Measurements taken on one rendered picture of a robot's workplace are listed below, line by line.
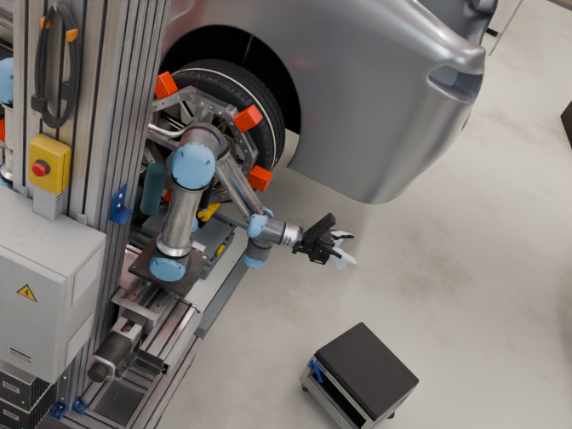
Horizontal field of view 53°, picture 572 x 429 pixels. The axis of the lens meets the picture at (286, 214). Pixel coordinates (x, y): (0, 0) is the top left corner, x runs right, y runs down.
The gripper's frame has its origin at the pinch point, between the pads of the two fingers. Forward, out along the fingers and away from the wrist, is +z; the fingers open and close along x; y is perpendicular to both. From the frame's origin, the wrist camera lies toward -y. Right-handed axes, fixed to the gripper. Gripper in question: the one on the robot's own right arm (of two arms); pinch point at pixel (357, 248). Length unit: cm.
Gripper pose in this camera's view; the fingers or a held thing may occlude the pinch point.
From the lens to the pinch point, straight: 183.5
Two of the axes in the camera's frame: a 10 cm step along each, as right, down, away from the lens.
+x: -0.2, 5.3, -8.4
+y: -3.1, 8.0, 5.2
